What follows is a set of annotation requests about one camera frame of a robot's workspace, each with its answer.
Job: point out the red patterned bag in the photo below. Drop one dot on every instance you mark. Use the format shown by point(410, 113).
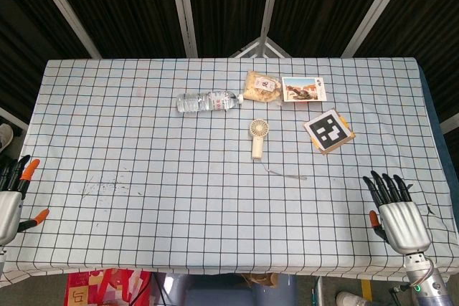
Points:
point(107, 286)

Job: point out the white folding screen frame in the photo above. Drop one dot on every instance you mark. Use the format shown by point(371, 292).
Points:
point(229, 12)

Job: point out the photo postcard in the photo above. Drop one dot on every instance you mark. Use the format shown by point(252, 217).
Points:
point(304, 88)

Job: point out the clear bag of snacks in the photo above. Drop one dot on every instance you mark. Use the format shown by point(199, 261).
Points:
point(262, 86)

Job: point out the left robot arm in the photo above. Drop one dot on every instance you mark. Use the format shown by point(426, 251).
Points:
point(1, 252)

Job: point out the white shoe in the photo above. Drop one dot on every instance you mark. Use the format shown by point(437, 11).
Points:
point(353, 299)

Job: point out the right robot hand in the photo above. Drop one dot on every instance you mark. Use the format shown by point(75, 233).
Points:
point(401, 218)

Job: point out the black white marker card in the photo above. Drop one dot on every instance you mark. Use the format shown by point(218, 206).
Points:
point(328, 130)

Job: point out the clear plastic water bottle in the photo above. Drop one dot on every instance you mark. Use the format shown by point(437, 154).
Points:
point(208, 101)

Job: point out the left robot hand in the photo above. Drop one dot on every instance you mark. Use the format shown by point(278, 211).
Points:
point(9, 202)

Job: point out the cream handheld fan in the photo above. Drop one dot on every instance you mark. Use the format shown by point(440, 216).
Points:
point(257, 137)

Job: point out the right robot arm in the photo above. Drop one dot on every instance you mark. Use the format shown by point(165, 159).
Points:
point(426, 277)

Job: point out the blue checkered tablecloth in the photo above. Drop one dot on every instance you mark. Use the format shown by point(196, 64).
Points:
point(215, 177)

